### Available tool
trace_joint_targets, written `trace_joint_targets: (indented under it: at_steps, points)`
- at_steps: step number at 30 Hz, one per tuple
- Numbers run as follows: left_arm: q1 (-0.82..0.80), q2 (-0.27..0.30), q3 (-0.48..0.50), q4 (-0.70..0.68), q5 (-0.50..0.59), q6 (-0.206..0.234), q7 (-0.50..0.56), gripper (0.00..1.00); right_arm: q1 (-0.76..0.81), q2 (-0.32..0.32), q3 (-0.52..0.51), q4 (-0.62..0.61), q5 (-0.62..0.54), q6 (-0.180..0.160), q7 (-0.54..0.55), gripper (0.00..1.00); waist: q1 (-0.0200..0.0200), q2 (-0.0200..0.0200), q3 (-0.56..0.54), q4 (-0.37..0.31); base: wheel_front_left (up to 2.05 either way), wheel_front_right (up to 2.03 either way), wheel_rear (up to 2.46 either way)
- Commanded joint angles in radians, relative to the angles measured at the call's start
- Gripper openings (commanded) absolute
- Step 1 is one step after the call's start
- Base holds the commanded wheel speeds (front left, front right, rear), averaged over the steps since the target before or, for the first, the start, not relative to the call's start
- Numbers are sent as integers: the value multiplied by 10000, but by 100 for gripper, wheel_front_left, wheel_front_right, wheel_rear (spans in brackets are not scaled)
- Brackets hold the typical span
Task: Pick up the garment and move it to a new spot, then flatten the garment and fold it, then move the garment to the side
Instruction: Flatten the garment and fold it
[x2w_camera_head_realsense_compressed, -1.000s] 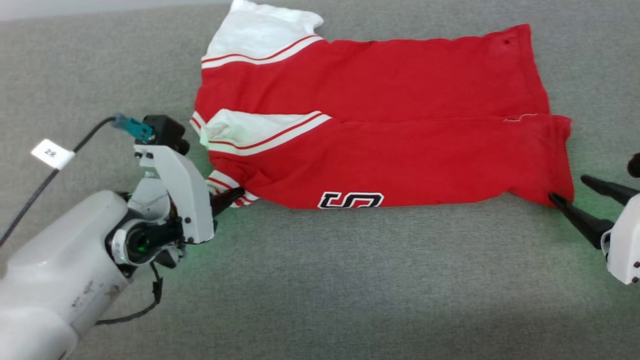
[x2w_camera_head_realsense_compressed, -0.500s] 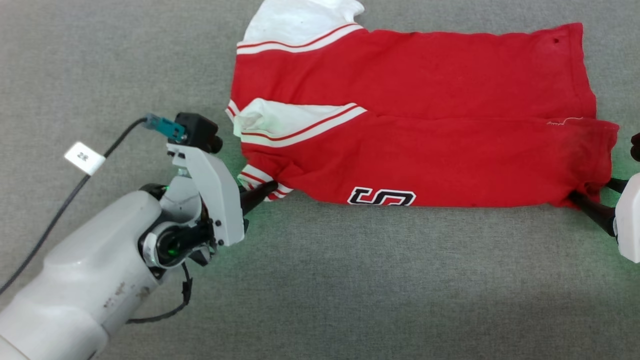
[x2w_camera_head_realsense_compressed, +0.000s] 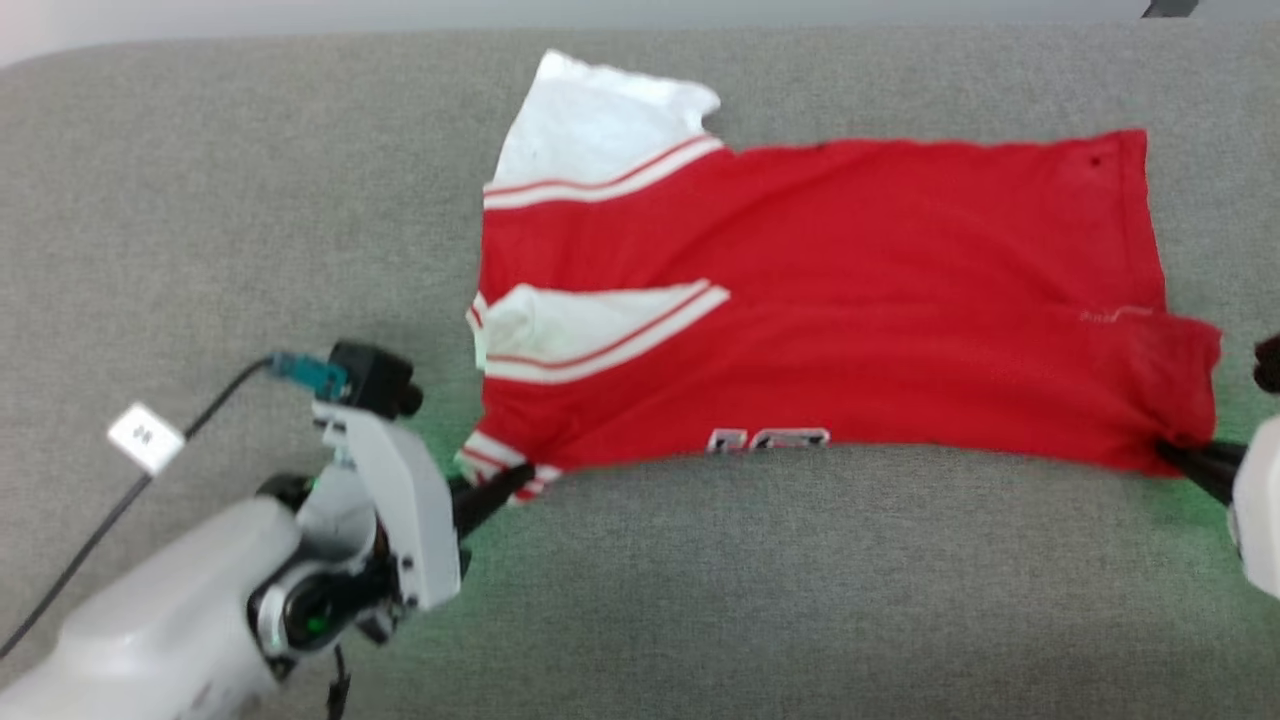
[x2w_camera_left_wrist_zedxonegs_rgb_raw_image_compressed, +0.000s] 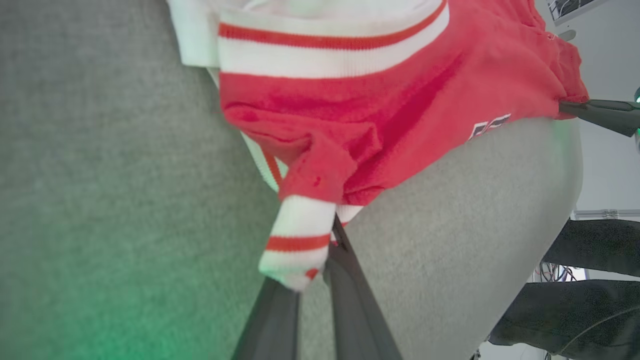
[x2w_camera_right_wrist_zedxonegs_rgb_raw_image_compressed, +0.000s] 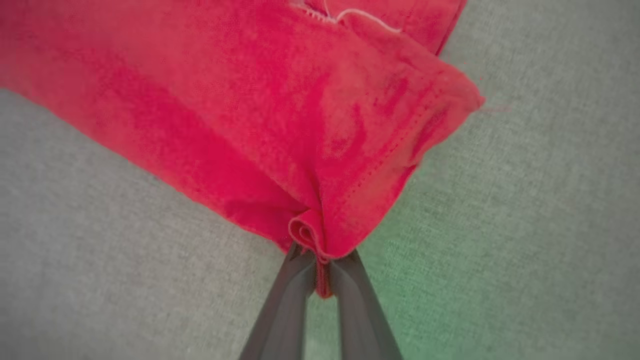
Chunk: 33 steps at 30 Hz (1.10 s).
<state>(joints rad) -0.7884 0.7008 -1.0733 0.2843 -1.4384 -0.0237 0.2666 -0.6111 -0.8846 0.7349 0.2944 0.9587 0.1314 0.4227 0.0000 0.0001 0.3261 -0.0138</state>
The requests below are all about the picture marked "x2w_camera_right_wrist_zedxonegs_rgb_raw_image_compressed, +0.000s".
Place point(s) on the red garment with white stripes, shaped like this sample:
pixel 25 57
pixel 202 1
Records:
pixel 250 100

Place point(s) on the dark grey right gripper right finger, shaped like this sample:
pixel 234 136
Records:
pixel 360 315

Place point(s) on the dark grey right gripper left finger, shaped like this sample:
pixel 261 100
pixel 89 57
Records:
pixel 282 315

